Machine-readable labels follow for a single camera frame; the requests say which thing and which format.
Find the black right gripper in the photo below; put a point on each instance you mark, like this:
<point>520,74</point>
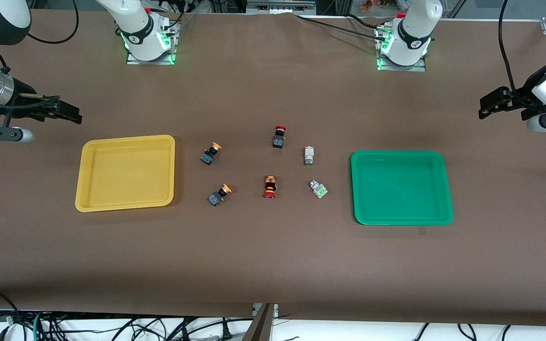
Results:
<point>25,94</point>

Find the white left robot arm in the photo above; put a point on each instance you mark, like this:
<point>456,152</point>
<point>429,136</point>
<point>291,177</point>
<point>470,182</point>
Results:
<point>415,28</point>

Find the aluminium frame rail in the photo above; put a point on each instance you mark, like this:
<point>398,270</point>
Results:
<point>280,5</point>

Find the brown table cover mat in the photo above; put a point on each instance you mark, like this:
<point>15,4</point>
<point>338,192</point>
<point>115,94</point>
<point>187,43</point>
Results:
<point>273,265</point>

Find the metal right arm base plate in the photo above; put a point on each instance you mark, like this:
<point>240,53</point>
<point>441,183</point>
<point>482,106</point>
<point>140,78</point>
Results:
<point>168,45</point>

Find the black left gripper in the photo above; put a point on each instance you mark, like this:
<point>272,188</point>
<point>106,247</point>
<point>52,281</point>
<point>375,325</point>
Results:
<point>521,98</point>

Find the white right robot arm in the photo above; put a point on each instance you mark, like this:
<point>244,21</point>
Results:
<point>140,28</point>

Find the red button black block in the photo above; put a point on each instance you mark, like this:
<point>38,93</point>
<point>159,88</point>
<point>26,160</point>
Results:
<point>279,137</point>

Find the green plastic tray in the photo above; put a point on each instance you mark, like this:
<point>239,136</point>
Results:
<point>401,187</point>

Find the yellow plastic tray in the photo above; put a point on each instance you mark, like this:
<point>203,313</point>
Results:
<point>126,173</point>

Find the yellow push button switch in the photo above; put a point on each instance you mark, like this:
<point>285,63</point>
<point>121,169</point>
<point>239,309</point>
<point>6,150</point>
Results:
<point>210,154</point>
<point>218,195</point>

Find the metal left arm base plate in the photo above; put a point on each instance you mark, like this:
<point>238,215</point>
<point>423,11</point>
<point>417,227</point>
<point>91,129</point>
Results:
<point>383,64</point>

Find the red button orange block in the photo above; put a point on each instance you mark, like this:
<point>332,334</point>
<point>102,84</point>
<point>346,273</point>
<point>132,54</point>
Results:
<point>269,186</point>

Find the green button white block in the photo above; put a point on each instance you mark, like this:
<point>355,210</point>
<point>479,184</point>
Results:
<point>318,189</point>
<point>308,155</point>

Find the metal frame post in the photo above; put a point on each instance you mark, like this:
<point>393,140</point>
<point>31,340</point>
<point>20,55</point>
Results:
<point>264,327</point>

